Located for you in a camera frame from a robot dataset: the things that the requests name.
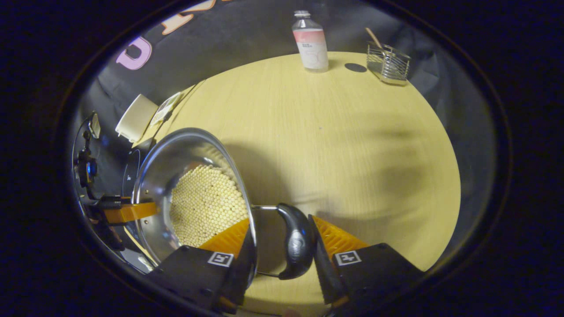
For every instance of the wooden stick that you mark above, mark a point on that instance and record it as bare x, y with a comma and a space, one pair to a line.
373, 37

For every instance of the white toaster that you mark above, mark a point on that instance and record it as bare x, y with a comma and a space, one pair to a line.
136, 116

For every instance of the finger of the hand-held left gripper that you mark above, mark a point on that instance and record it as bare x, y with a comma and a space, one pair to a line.
132, 211

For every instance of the small black round disc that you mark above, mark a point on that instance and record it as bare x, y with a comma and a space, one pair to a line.
355, 68

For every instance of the stainless steel pot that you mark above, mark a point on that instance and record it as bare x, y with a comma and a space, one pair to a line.
176, 149

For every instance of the pile of yellow soybeans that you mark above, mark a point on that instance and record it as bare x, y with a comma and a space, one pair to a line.
207, 202

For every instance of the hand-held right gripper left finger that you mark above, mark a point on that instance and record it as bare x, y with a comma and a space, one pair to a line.
240, 277

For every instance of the white divided plate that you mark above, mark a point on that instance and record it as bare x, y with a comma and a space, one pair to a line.
165, 110

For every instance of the clear bottle with pink label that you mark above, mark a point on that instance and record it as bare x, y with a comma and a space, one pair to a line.
313, 53

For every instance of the black induction cooktop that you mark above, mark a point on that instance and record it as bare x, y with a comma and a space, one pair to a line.
128, 176

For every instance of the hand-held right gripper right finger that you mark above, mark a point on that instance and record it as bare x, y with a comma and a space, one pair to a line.
324, 273

